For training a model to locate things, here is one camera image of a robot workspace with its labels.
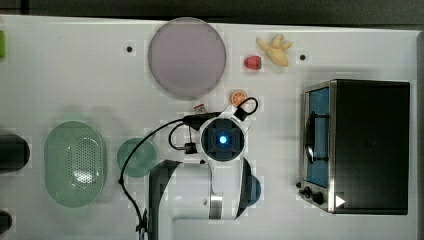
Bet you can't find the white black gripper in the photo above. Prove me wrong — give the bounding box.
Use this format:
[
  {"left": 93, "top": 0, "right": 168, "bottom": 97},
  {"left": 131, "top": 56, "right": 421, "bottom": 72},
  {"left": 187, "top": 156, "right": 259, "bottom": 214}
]
[{"left": 213, "top": 105, "right": 252, "bottom": 134}]

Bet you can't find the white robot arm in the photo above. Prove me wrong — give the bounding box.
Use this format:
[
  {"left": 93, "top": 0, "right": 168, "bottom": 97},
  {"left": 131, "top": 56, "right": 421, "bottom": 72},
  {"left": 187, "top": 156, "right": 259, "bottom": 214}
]
[{"left": 146, "top": 105, "right": 252, "bottom": 240}]

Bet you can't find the green oval strainer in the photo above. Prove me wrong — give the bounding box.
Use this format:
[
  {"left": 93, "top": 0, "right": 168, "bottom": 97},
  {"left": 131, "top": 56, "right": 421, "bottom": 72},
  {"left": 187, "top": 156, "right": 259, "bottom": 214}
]
[{"left": 44, "top": 121, "right": 107, "bottom": 208}]

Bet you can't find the orange slice toy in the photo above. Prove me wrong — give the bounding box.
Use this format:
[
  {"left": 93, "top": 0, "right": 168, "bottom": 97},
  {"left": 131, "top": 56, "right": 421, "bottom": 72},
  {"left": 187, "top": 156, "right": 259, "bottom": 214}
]
[{"left": 230, "top": 90, "right": 247, "bottom": 106}]

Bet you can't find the blue bowl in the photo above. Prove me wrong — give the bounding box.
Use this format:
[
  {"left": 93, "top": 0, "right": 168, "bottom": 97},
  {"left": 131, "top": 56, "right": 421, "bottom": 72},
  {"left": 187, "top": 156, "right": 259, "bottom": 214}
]
[{"left": 248, "top": 176, "right": 262, "bottom": 206}]

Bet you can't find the red strawberry toy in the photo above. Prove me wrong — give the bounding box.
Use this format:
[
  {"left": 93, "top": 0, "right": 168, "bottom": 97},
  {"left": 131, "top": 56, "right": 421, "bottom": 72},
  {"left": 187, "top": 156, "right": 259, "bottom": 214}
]
[{"left": 244, "top": 55, "right": 262, "bottom": 70}]

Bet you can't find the green cup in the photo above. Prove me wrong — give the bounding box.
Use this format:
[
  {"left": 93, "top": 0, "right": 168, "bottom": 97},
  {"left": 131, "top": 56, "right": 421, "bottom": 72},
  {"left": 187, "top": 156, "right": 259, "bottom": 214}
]
[{"left": 117, "top": 135, "right": 158, "bottom": 178}]

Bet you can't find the yellow banana bunch toy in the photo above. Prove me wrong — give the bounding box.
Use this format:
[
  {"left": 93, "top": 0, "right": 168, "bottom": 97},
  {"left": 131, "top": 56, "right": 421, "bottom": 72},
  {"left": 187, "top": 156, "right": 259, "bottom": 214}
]
[{"left": 256, "top": 34, "right": 293, "bottom": 67}]

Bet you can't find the black toaster oven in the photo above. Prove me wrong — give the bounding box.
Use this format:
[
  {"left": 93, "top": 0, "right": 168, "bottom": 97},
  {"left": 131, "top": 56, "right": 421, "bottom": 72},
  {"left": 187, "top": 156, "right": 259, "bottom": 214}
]
[{"left": 296, "top": 79, "right": 410, "bottom": 215}]

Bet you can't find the black cylinder object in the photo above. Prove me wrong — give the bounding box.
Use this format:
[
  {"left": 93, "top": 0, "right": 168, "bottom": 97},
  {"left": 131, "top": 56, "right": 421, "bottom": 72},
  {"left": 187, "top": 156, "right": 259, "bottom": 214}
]
[{"left": 0, "top": 135, "right": 30, "bottom": 174}]

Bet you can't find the black object at edge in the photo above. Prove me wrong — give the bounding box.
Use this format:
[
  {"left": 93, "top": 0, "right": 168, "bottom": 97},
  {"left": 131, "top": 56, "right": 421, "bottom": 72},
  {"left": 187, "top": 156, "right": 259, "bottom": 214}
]
[{"left": 0, "top": 211, "right": 13, "bottom": 234}]

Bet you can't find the green marker object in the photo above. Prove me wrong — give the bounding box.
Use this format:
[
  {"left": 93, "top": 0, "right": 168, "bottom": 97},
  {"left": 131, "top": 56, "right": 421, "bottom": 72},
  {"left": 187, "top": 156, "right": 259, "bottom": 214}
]
[{"left": 0, "top": 30, "right": 6, "bottom": 58}]

